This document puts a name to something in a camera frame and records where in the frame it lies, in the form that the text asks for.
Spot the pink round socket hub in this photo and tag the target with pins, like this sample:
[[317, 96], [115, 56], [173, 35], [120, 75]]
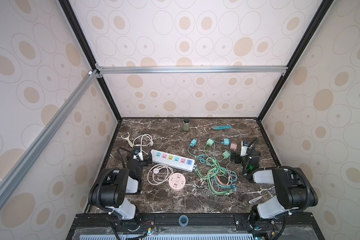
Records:
[[177, 181]]

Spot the silver aluminium bar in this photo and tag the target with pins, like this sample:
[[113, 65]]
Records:
[[27, 160], [195, 70]]

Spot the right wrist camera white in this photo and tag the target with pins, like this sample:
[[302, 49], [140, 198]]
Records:
[[244, 147]]

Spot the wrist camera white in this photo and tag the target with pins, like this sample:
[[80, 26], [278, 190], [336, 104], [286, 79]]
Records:
[[138, 153], [244, 147]]

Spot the small white clip tool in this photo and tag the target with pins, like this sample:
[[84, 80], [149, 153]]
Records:
[[256, 200]]

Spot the pink charger plug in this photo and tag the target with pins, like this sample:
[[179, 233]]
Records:
[[233, 147]]

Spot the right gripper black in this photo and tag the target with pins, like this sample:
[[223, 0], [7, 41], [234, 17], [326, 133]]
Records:
[[242, 158]]

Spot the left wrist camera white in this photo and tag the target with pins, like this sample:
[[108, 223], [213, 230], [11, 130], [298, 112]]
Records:
[[138, 153]]

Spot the green charger plug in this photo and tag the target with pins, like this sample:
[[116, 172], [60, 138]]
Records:
[[210, 142], [226, 154]]

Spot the silver aluminium bar back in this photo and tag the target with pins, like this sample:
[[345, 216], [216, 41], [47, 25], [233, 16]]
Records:
[[195, 70]]

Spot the teal utility knife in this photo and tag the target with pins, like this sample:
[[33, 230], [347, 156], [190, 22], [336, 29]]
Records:
[[221, 127]]

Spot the glass spice jar black lid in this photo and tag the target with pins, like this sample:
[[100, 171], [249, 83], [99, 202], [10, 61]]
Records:
[[186, 125]]

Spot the teal charger plug right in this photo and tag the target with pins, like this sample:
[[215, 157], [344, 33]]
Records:
[[227, 142]]

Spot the silver aluminium bar left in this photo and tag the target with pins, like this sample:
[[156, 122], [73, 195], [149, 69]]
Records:
[[27, 160]]

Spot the white colourful power strip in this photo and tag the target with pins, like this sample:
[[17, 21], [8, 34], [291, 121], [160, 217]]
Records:
[[173, 161]]

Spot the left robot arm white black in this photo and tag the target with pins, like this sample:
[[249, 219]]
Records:
[[109, 190]]

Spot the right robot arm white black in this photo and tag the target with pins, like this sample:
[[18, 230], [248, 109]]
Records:
[[294, 192]]

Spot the teal charger plug left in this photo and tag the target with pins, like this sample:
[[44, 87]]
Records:
[[193, 142]]

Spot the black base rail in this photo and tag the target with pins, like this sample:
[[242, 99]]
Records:
[[302, 226]]

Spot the teal charger plug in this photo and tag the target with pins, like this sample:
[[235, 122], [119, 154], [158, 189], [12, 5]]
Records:
[[193, 142], [227, 142]]

